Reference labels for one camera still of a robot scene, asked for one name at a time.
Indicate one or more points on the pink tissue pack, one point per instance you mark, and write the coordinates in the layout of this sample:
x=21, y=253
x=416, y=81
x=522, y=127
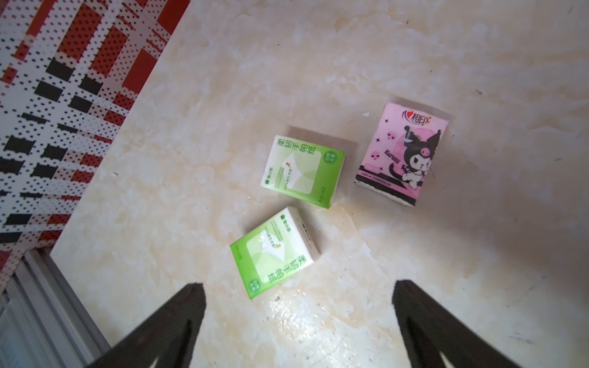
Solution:
x=401, y=153

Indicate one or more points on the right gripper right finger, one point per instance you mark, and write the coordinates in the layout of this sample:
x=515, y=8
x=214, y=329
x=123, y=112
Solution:
x=432, y=335

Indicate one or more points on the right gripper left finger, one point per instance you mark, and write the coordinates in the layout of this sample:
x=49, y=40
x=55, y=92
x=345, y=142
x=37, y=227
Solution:
x=167, y=338

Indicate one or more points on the green tissue pack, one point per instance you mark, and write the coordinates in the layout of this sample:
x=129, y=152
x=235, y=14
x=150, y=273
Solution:
x=303, y=170
x=274, y=251

